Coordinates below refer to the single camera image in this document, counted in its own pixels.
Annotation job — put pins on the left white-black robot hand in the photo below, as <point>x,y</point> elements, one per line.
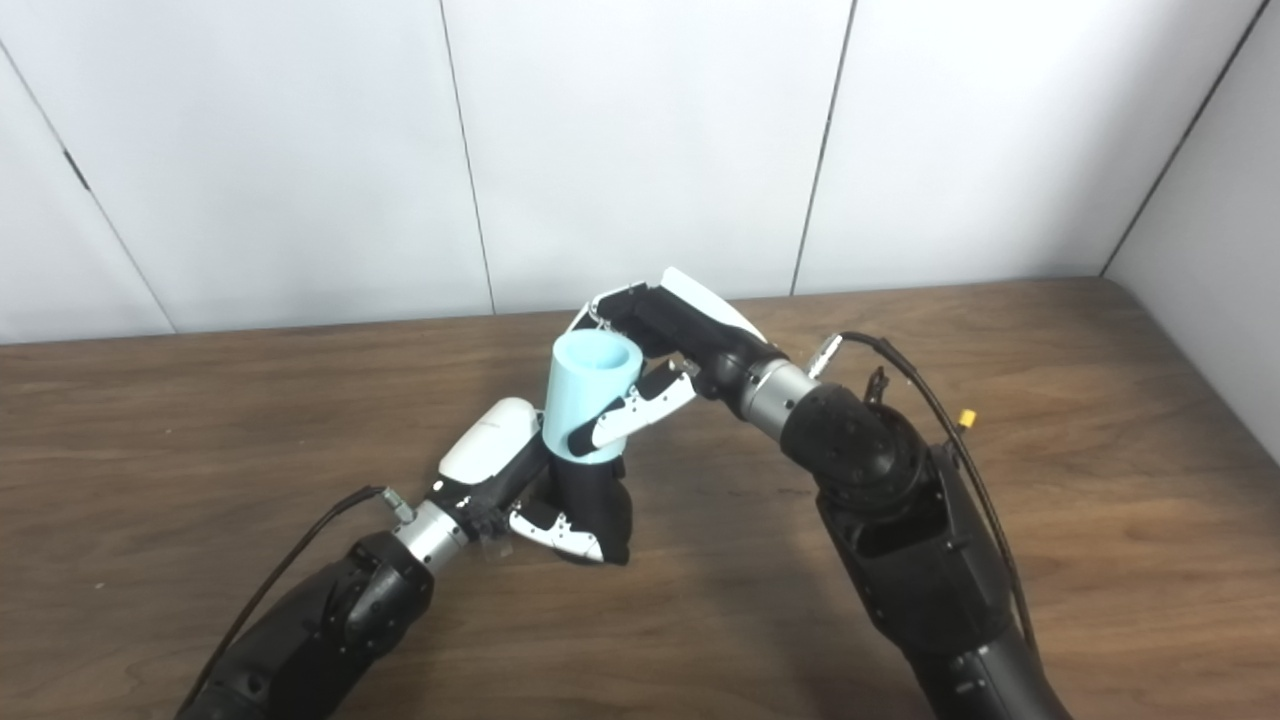
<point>490,440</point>

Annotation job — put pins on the right white-black robot hand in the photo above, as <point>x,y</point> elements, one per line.
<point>700,325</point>

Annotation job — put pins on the black nozzle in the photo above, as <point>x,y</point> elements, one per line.
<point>598,500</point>

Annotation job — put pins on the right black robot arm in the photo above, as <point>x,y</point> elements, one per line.
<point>910,540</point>

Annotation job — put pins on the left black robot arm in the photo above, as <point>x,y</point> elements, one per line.
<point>320,630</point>

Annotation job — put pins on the small yellow connector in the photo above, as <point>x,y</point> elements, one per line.
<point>966,418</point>

